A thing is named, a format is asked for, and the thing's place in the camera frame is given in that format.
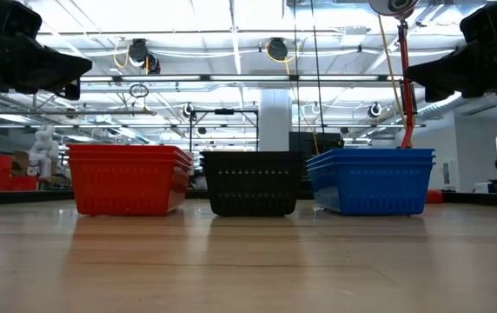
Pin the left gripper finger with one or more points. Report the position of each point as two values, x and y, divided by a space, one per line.
72 90
48 67

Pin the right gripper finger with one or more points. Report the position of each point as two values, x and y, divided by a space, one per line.
435 95
461 69

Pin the red plastic basket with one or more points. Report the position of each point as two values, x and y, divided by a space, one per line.
122 155
122 148
122 191

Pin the white robot figure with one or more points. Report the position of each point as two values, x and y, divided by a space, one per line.
44 152

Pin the brown cardboard box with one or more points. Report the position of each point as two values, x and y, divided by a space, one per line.
21 161

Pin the black background screen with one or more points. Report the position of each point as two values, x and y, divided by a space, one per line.
309 141

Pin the white building column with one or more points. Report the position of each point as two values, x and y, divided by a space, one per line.
274 117

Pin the silver ventilation duct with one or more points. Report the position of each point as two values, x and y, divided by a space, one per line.
439 108

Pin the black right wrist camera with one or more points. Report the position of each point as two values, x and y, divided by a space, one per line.
496 21

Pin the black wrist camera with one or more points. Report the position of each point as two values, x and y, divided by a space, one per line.
18 19
496 21

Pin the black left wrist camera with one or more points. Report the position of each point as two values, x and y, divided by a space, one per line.
18 19

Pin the black aluminium table frame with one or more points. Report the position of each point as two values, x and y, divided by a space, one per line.
22 197

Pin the black ceiling light rail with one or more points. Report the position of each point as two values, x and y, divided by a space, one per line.
293 77

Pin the black background camera frame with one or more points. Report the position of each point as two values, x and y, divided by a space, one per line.
224 111

